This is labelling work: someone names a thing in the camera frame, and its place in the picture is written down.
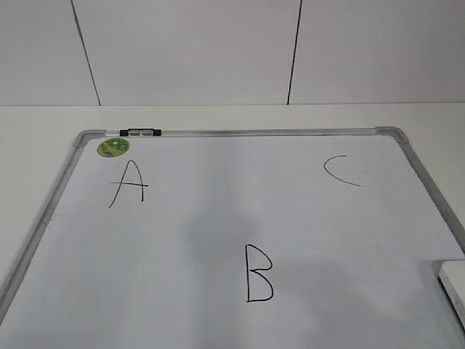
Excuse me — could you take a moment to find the white board eraser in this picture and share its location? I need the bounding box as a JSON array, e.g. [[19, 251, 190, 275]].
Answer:
[[439, 260, 465, 323]]

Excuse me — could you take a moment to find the round green magnet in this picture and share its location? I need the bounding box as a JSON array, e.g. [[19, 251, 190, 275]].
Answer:
[[97, 137, 130, 158]]

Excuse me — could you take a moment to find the white board with grey frame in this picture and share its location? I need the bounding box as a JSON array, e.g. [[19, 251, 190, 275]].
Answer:
[[1, 127, 464, 348]]

